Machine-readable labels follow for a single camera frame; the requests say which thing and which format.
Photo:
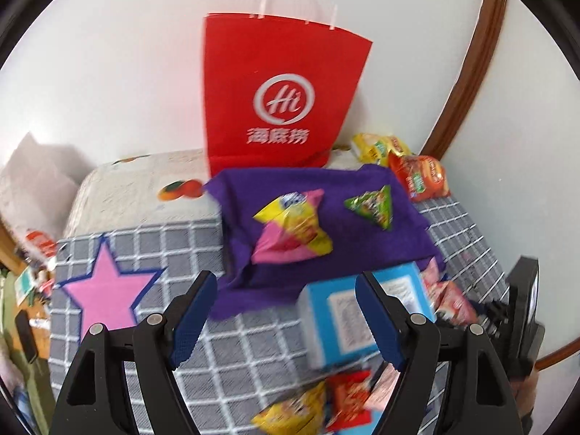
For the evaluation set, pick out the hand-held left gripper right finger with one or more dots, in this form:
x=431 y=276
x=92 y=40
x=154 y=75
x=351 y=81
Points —
x=380 y=321

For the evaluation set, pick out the purple felt cloth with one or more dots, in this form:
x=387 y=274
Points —
x=326 y=265

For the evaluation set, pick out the blue box with white label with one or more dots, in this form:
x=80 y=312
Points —
x=317 y=326

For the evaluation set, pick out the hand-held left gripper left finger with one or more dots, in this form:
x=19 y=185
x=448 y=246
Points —
x=195 y=321

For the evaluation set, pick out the orange snack bag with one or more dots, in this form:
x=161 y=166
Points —
x=421 y=176

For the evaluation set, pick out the pink paper star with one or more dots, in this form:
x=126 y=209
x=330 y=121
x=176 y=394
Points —
x=104 y=294

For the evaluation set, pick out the red and white snack packet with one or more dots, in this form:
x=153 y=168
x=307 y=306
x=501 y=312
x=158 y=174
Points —
x=453 y=303

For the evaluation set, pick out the grey checkered bedsheet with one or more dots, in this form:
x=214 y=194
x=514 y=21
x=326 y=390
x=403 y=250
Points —
x=158 y=244

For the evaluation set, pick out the white quilt with fruit print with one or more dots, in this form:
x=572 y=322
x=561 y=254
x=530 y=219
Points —
x=127 y=190

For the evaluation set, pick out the cluttered wooden side table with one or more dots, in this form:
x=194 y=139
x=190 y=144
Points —
x=41 y=349

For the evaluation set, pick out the brown wooden baseboard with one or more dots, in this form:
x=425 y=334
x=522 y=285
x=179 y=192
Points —
x=559 y=353

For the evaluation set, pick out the green triangular snack packet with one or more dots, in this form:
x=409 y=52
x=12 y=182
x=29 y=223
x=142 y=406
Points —
x=374 y=204

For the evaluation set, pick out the yellow and pink snack packet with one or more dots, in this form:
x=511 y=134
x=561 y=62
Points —
x=294 y=226

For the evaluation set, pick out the pale pink snack packet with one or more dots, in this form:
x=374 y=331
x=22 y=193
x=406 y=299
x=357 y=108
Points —
x=383 y=387

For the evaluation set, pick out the brown wooden door frame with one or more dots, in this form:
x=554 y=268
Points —
x=480 y=54

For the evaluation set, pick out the yellow snack bag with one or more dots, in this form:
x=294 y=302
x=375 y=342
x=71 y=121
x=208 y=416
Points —
x=376 y=147

